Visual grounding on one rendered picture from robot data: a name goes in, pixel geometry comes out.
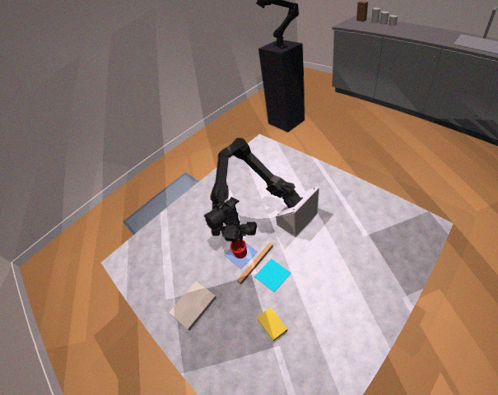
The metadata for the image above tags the yellow rectangular block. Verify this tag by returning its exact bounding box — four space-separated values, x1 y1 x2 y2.
257 307 288 341

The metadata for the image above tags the red cup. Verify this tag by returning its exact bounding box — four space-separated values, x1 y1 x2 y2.
230 239 247 258

